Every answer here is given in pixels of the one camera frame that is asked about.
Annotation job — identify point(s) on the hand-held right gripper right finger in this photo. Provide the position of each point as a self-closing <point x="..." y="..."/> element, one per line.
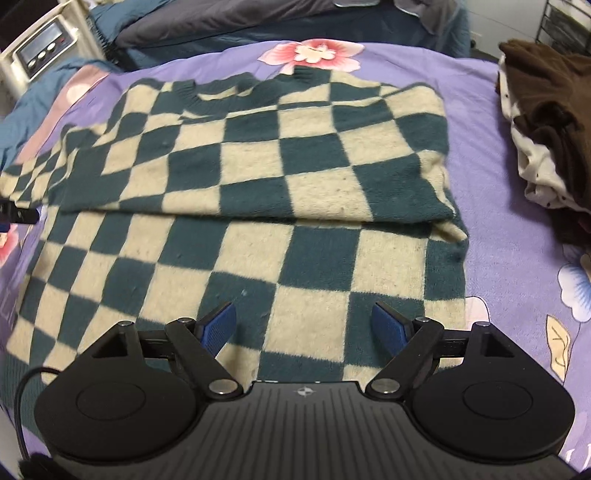
<point x="388" y="325"/>

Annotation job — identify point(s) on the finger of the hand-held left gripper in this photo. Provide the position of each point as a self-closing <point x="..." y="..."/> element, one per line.
<point x="16" y="214"/>

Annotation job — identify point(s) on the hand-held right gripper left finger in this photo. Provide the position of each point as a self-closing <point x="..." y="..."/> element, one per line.
<point x="219" y="327"/>

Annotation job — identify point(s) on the green cream checkered sweater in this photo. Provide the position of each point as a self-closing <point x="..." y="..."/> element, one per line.
<point x="258" y="194"/>

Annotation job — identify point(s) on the purple floral bedsheet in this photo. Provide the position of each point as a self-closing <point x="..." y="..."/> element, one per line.
<point x="498" y="230"/>

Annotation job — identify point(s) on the white machine with control panel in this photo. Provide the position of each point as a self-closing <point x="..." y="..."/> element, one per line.
<point x="41" y="44"/>

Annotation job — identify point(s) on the white dotted garment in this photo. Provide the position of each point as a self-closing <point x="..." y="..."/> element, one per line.
<point x="540" y="170"/>

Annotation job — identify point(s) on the brown clothing pile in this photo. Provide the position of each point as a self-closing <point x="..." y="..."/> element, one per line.
<point x="545" y="83"/>

